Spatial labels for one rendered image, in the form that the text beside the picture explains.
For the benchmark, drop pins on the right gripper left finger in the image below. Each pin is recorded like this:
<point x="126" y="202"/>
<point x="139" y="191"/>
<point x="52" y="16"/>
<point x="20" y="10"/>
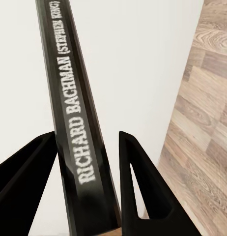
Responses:
<point x="23" y="178"/>

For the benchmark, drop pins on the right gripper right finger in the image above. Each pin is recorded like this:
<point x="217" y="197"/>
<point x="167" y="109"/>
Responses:
<point x="167" y="217"/>

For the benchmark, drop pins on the hardback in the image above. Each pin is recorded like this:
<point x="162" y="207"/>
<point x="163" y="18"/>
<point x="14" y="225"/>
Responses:
<point x="91" y="201"/>

